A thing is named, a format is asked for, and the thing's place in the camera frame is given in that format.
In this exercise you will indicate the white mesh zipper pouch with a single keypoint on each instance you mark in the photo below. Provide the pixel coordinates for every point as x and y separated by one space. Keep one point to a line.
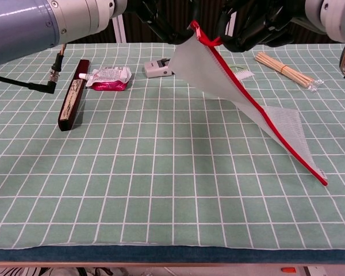
195 63

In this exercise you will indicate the black pleated curtain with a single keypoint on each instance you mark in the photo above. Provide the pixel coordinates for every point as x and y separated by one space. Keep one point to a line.
138 31

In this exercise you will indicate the dark wooden long box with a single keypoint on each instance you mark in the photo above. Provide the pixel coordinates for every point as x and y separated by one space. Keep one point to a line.
72 97

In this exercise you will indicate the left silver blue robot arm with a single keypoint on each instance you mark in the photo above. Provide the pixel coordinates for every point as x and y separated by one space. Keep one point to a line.
34 26

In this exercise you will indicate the small orange object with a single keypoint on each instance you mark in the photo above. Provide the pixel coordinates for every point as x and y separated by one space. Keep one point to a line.
288 270

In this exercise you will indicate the dark blue under cloth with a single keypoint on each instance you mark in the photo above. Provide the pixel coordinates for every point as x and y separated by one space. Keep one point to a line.
161 254

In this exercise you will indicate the grey black date stamp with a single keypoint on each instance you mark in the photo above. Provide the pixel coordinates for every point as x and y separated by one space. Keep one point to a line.
155 70

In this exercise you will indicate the crumpled red white spout pouch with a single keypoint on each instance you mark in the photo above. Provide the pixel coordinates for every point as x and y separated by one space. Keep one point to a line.
109 78

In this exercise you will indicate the green white-grid tablecloth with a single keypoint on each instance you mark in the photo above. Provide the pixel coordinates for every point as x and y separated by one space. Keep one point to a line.
103 172

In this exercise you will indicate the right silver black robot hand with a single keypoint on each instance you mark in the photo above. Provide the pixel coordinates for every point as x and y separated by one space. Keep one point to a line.
253 26

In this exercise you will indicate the white frame post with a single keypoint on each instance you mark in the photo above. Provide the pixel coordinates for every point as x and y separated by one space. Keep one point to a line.
120 30

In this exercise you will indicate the bundle of wooden sticks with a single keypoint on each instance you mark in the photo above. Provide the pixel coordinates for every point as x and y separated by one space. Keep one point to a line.
279 67

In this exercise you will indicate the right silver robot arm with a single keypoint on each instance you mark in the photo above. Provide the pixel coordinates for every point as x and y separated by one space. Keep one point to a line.
333 17

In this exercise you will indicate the pale green small brush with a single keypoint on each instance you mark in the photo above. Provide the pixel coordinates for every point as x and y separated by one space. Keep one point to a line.
244 74

